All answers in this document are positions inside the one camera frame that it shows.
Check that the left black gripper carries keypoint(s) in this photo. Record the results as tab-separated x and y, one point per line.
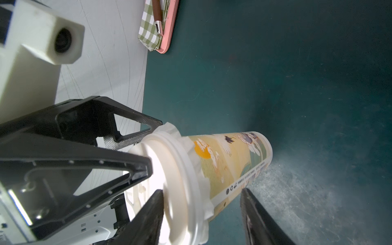
49	183

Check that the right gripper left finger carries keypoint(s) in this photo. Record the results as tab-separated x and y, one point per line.
145	227

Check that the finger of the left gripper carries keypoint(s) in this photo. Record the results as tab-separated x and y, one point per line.
83	121

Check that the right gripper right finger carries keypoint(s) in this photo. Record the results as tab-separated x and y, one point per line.
260	228

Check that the white plastic cup lid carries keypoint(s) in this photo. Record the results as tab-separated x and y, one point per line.
179	226

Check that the printed paper milk tea cup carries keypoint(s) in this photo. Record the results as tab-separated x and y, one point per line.
231	161

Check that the green checkered cloth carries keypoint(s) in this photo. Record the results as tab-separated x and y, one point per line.
147	33

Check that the pink tray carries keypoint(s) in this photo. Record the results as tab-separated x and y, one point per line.
169	18

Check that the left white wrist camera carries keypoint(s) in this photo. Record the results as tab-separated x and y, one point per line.
39	41

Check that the wooden handled spatula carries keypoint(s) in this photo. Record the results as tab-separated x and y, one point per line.
158	17

